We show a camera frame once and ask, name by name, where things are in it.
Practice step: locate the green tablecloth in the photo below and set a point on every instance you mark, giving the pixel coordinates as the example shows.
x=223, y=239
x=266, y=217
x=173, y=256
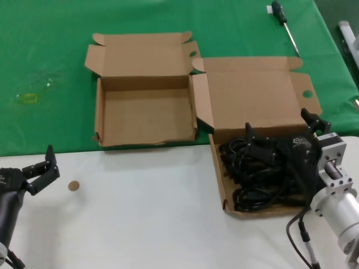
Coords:
x=168, y=16

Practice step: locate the small white paper label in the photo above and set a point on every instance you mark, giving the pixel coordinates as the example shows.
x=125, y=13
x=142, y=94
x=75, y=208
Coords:
x=268, y=9

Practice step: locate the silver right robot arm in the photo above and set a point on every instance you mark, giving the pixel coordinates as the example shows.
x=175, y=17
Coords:
x=339, y=201

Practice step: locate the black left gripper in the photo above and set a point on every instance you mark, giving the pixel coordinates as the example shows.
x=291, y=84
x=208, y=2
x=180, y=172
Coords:
x=9, y=196

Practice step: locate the round cardboard disc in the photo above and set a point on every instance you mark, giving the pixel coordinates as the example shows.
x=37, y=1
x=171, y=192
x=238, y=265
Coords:
x=74, y=185

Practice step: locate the cardboard box with torn rim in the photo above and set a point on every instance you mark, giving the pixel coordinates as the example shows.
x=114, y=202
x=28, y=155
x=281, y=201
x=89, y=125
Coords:
x=146, y=112

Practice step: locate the open brown cardboard box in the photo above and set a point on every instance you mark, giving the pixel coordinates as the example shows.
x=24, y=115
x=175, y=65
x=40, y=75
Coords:
x=252, y=92

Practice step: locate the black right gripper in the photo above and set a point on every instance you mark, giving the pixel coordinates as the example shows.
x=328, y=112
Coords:
x=304, y=157

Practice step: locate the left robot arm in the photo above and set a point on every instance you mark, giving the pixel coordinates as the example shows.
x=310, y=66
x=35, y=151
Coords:
x=2, y=249

